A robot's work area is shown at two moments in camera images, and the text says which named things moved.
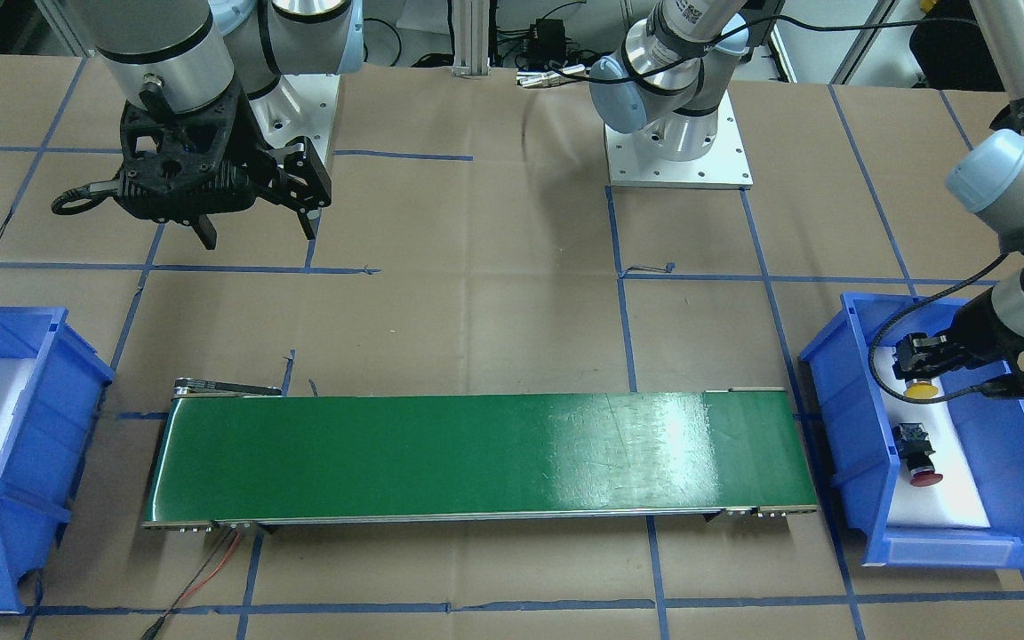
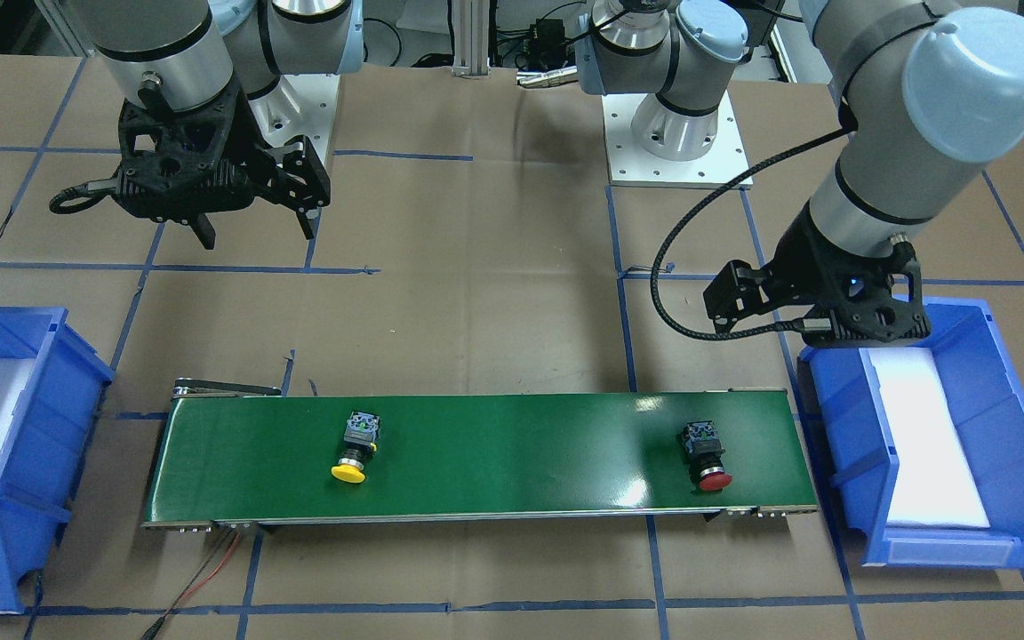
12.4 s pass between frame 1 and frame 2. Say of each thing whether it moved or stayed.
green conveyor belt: stayed
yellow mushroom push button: moved
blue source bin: stayed
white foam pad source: stayed
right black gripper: stayed
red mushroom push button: moved
